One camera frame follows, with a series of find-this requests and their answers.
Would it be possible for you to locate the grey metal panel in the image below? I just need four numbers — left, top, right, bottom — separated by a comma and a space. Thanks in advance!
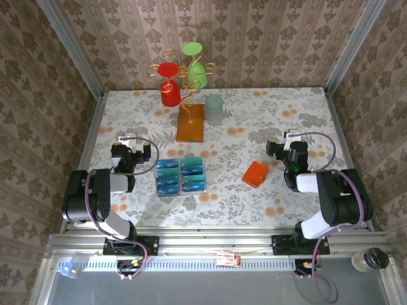
47, 270, 390, 305

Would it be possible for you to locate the white slotted cable duct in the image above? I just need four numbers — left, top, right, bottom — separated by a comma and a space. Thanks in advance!
55, 257, 296, 273

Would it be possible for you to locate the small red white box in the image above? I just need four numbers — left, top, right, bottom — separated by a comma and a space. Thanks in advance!
216, 252, 242, 268

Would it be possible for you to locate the orange card holder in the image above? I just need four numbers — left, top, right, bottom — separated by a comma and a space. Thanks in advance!
241, 161, 270, 188

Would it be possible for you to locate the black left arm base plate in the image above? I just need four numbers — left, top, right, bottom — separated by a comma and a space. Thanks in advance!
102, 235, 160, 257

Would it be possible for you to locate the green plastic wine glass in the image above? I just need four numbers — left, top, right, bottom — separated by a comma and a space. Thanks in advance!
182, 42, 209, 90

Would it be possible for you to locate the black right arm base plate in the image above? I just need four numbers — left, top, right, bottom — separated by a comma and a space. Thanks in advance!
271, 234, 331, 256

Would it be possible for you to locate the aluminium table side rail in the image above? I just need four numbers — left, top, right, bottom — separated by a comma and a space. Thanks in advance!
323, 88, 376, 232
59, 91, 107, 234

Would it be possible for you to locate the translucent pale blue cup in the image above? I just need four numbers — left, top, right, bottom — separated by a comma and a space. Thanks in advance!
204, 94, 224, 125

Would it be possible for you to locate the red plastic wine glass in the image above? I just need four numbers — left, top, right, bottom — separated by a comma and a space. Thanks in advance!
158, 62, 182, 107

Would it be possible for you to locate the aluminium frame post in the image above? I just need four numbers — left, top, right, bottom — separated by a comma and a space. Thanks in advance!
34, 0, 106, 99
323, 0, 388, 95

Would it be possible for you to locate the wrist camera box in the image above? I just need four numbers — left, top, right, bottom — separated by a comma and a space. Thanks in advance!
283, 128, 301, 150
118, 135, 139, 149

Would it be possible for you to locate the clear jar black lid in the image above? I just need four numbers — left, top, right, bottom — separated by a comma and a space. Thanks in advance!
351, 247, 390, 273

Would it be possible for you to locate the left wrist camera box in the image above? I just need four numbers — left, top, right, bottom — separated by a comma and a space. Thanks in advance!
118, 135, 139, 149

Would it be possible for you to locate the gold wire rack wooden base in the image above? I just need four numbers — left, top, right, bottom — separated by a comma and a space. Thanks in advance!
146, 48, 217, 143

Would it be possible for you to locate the aluminium frame rail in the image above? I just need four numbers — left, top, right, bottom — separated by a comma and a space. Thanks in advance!
44, 231, 391, 259

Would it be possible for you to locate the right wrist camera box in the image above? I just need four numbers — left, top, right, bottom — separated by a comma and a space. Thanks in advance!
283, 128, 301, 150

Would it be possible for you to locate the floral patterned tablecloth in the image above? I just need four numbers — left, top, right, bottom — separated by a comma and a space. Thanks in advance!
74, 88, 366, 227

